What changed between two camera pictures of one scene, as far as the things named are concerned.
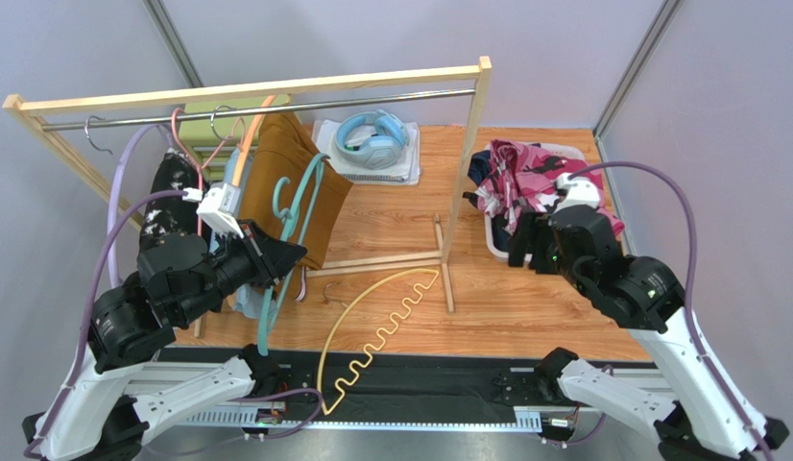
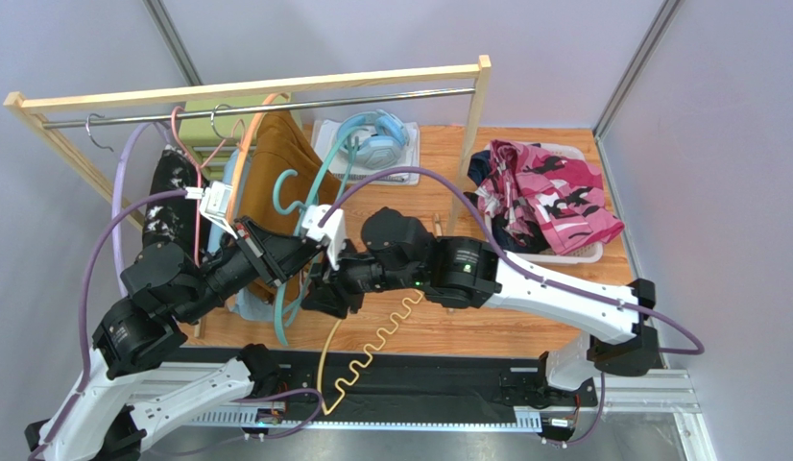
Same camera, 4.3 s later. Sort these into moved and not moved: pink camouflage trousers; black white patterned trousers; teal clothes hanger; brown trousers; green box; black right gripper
Moved: black right gripper; teal clothes hanger
Not moved: green box; brown trousers; pink camouflage trousers; black white patterned trousers
